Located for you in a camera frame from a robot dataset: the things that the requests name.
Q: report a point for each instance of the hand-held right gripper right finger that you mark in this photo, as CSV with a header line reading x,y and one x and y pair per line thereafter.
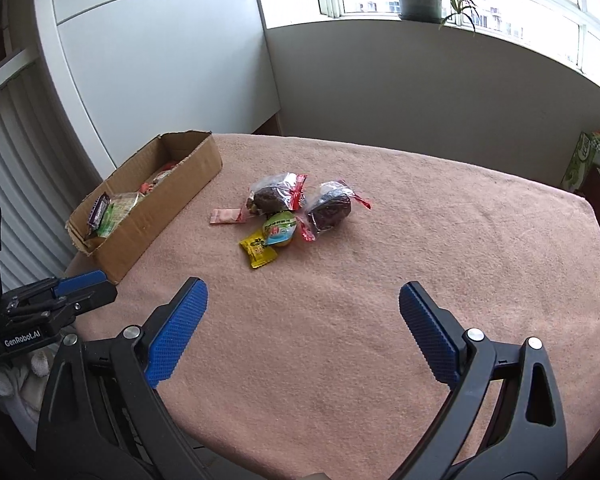
x,y
427,332

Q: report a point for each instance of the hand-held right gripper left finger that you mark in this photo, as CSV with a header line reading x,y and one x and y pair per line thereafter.
x,y
172,335

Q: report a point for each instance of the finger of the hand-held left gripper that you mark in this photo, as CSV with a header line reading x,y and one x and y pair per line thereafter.
x,y
92,297
80,282

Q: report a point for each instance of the green candy packet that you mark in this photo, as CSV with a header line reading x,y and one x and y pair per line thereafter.
x,y
111,220

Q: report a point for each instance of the brown chocolate bar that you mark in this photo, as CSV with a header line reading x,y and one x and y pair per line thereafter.
x,y
98,210

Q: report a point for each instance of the brown cardboard box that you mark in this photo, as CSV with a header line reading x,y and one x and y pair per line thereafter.
x,y
150,230

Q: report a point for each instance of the large clear bread packet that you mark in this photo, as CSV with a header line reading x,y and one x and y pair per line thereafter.
x,y
127,202

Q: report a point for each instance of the orange-red snack packet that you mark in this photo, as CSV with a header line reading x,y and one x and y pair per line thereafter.
x,y
149,188

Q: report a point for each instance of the yellow candy packet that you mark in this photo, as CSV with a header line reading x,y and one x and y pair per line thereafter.
x,y
258,251

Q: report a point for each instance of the small pink snack packet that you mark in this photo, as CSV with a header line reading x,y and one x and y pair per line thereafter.
x,y
226,215

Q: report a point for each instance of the clear red-edged snack packet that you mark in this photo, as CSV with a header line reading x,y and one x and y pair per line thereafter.
x,y
169,165

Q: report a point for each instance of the green-lidded jelly cup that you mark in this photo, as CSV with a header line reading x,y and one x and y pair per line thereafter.
x,y
279,225

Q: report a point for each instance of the dark cake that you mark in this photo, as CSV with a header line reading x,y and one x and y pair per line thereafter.
x,y
330,212
270,197

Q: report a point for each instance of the person's left hand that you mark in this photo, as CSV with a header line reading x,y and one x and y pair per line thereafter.
x,y
10,385

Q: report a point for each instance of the white ribbed panel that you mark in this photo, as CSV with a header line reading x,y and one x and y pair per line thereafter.
x,y
25,160

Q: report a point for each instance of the dark red wooden cabinet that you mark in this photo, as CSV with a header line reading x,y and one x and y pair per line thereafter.
x,y
597,192

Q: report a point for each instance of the green printed carton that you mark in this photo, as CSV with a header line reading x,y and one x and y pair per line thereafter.
x,y
587,160

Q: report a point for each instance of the white cabinet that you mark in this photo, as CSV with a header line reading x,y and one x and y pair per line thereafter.
x,y
170,60

